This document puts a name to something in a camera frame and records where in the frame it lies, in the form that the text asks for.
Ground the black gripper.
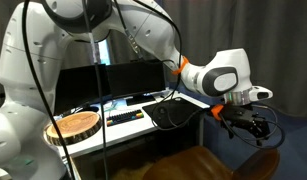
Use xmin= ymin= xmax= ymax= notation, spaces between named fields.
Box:
xmin=221 ymin=105 xmax=271 ymax=148

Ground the brown leather office chair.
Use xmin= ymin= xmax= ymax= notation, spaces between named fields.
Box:
xmin=141 ymin=144 xmax=281 ymax=180

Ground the white table leg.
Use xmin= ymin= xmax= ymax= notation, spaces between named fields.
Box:
xmin=197 ymin=112 xmax=206 ymax=147

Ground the black mouse pad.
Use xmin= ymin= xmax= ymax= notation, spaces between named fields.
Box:
xmin=141 ymin=96 xmax=208 ymax=122

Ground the black computer monitor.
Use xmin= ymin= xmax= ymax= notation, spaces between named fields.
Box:
xmin=106 ymin=59 xmax=167 ymax=107
xmin=54 ymin=63 xmax=111 ymax=116

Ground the black keyboard with rainbow keys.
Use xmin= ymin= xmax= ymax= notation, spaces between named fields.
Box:
xmin=106 ymin=109 xmax=145 ymax=127

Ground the round wood slice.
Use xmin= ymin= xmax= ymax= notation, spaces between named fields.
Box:
xmin=43 ymin=110 xmax=103 ymax=147

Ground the orange cable clip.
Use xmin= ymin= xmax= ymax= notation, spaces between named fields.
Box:
xmin=211 ymin=103 xmax=226 ymax=122
xmin=171 ymin=55 xmax=190 ymax=76

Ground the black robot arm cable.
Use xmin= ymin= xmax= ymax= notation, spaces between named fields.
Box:
xmin=112 ymin=0 xmax=286 ymax=150

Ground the teal thin cable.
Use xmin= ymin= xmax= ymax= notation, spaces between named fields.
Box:
xmin=104 ymin=101 xmax=119 ymax=113

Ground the thick black cable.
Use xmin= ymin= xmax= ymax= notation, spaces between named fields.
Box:
xmin=22 ymin=0 xmax=76 ymax=180
xmin=81 ymin=0 xmax=110 ymax=180

